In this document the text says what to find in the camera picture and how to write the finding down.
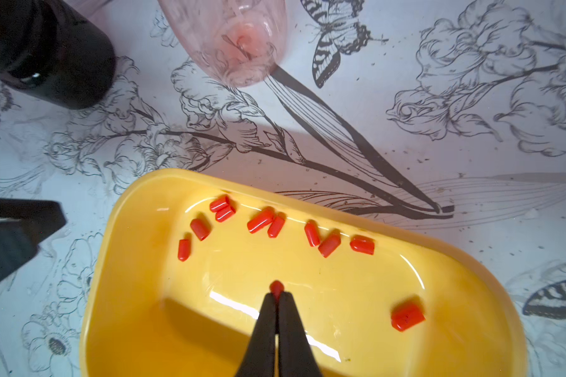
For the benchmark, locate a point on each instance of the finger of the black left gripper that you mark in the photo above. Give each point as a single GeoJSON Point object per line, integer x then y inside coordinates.
{"type": "Point", "coordinates": [24, 225]}

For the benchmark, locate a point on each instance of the pink spray bottle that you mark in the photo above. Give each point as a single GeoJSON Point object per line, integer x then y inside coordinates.
{"type": "Point", "coordinates": [238, 43]}

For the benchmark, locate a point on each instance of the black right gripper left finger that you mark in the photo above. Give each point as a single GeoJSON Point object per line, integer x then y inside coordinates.
{"type": "Point", "coordinates": [259, 359]}

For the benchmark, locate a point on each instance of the black glossy vase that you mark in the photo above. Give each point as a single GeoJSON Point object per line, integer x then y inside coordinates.
{"type": "Point", "coordinates": [51, 52]}

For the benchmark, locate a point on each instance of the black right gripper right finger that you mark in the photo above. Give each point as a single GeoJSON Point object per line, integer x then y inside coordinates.
{"type": "Point", "coordinates": [295, 357]}

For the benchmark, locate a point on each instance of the red sleeve angled right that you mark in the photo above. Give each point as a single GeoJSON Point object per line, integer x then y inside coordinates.
{"type": "Point", "coordinates": [329, 245]}

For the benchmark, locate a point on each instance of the yellow plastic storage tray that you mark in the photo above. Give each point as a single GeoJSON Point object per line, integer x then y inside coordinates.
{"type": "Point", "coordinates": [149, 314]}

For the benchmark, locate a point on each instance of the red sleeve centre short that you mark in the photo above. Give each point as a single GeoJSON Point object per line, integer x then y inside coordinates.
{"type": "Point", "coordinates": [276, 226]}

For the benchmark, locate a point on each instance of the red sleeve far right row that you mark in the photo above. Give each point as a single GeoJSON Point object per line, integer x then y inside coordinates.
{"type": "Point", "coordinates": [363, 245]}

